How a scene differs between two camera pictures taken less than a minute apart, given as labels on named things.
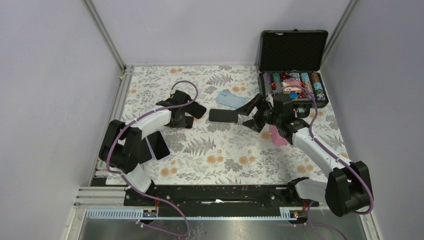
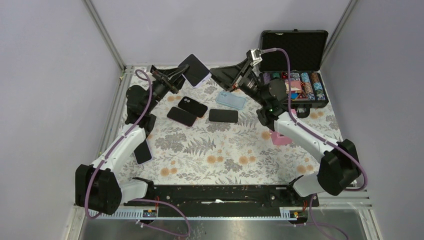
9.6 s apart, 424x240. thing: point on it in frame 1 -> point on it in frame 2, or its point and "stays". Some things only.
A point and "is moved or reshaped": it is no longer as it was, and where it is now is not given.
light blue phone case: x=229 y=100 stays
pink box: x=277 y=139 stays
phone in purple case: x=147 y=154 stays
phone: x=195 y=110 is moved or reshaped
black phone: x=223 y=115 stays
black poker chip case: x=290 y=63 stays
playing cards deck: x=291 y=89 stays
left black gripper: x=182 y=123 -> x=172 y=79
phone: x=158 y=145 -> x=197 y=73
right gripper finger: x=247 y=107 -> x=227 y=76
